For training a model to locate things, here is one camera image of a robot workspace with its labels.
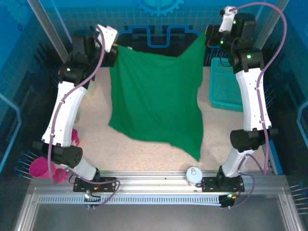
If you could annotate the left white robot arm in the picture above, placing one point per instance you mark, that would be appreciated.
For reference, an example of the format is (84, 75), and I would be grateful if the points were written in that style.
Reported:
(65, 113)

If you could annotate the black electronics box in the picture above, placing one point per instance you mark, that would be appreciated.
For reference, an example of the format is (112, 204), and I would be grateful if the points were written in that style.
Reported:
(91, 198)
(228, 201)

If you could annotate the large magenta cup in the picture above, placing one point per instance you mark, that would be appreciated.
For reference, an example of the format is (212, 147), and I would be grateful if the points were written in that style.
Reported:
(39, 167)

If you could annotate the white pull-tab can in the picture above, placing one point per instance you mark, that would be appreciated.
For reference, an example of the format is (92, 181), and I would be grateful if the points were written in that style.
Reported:
(193, 175)

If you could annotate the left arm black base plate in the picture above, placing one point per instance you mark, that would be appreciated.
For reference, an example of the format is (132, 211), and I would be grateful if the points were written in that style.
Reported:
(106, 184)

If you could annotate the teal plastic basket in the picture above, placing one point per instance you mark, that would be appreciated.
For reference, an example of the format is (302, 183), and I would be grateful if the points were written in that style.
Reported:
(223, 89)

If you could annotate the aluminium upright post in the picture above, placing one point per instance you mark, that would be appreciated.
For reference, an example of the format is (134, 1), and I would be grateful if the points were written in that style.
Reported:
(48, 26)
(269, 26)

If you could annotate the left black electronics box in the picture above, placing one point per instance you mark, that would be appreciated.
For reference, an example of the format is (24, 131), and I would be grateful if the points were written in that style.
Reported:
(91, 198)

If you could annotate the pink lidded cup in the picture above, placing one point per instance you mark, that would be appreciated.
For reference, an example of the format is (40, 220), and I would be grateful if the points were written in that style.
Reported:
(75, 137)

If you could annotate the right black electronics box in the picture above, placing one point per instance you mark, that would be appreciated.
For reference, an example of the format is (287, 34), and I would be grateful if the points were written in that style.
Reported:
(228, 201)

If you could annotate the aluminium table frame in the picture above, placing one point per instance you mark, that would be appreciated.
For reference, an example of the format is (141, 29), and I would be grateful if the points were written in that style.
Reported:
(156, 178)

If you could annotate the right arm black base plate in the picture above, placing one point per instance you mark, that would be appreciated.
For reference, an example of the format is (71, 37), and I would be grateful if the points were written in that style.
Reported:
(210, 184)

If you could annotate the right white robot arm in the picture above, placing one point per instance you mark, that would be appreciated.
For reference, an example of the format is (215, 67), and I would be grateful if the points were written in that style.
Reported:
(252, 101)

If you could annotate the green t-shirt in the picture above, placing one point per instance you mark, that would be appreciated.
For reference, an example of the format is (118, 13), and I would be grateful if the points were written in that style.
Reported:
(154, 96)

